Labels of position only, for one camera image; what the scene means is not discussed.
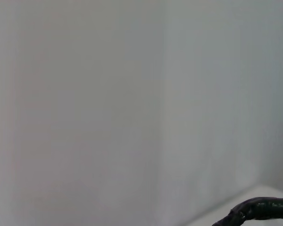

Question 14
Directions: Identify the black round teapot with handle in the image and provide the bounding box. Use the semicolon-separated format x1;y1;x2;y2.
212;197;283;226

